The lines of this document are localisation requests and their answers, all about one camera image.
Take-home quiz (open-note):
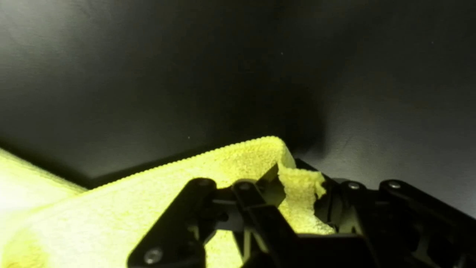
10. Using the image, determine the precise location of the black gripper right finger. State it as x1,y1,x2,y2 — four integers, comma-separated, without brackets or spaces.
314,177,476,268

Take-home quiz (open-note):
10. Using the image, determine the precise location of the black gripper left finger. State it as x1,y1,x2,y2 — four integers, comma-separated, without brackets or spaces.
125,162,299,268

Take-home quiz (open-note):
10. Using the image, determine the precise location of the yellow cloth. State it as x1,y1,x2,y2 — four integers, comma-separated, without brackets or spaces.
0,136,336,268

